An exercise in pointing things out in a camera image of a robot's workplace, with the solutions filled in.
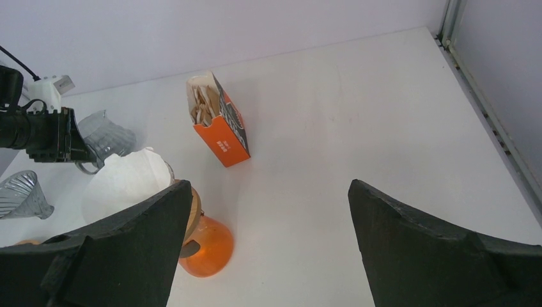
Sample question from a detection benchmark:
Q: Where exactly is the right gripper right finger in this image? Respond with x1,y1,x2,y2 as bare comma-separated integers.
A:
348,179,541,306

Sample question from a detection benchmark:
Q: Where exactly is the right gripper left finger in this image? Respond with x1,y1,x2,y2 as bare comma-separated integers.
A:
1,180,192,306

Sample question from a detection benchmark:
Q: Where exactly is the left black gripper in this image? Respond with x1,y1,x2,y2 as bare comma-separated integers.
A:
1,66,97,163

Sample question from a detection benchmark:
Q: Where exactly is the grey glass carafe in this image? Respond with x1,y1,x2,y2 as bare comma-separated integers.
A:
75,110,137,175

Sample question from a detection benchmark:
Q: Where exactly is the white paper coffee filter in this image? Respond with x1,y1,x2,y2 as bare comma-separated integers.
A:
81,147,174,224

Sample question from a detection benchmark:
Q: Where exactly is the orange glass carafe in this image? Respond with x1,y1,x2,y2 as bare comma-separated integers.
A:
178,215,234,278

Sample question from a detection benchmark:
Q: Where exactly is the small wooden dripper ring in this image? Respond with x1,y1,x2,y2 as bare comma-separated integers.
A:
183,180,203,246

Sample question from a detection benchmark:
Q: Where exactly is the grey ribbed dripper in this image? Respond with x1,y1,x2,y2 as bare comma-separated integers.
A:
1,170,54,219

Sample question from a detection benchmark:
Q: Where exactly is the orange coffee filter box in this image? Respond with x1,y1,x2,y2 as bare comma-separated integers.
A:
186,71,251,168

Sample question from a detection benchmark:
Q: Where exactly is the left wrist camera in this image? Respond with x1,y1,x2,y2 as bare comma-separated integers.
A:
28,75,75,112

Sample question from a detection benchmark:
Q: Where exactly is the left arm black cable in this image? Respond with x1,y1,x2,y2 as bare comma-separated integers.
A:
0,45,42,82

